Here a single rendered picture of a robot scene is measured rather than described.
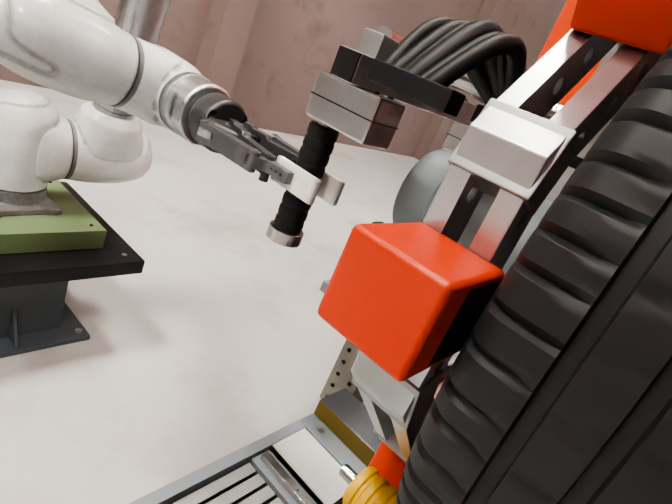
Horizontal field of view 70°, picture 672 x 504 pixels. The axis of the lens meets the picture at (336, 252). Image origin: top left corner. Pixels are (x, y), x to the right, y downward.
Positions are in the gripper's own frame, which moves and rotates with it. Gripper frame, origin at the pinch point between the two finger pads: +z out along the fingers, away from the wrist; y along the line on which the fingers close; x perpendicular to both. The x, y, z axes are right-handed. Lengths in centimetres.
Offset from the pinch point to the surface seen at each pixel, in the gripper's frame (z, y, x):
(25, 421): -50, 3, -83
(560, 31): -4, -60, 34
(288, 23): -348, -311, 23
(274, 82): -348, -317, -34
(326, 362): -36, -89, -83
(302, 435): -11, -48, -75
